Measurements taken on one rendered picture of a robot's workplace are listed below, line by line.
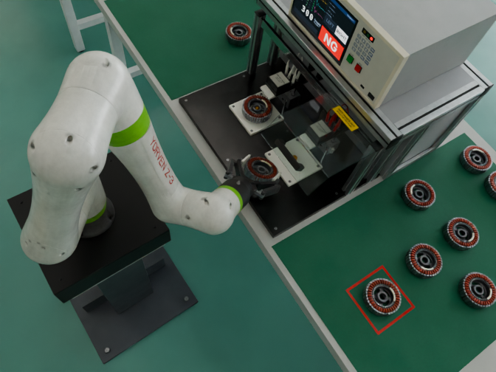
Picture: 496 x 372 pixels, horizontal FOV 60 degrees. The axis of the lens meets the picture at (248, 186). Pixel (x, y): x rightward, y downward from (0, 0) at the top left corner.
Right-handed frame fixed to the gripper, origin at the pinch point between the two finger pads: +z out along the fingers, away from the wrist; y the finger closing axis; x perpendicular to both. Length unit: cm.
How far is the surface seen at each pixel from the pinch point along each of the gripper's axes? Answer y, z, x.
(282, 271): 22.7, -14.4, -20.7
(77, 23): -151, 85, -23
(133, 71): -103, 77, -28
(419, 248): 57, 10, -2
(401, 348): 64, -15, -21
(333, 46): 2.4, 9.1, 42.5
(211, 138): -22.9, 8.3, -4.0
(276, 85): -11.3, 19.9, 20.5
